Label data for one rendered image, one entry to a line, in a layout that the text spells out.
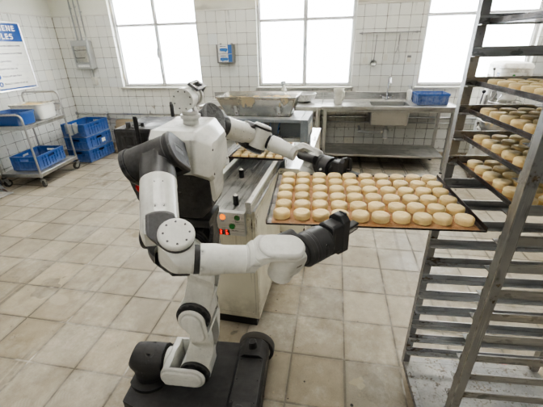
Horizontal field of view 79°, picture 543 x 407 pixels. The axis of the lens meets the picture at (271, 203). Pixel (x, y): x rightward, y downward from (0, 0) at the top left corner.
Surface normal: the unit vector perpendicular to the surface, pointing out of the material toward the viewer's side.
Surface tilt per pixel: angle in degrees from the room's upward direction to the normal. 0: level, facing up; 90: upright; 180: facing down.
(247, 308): 90
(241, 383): 0
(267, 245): 23
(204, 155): 86
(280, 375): 0
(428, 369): 0
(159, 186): 32
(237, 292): 90
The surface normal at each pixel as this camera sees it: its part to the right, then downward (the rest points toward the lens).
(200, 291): -0.11, 0.44
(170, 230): 0.25, -0.58
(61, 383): -0.02, -0.90
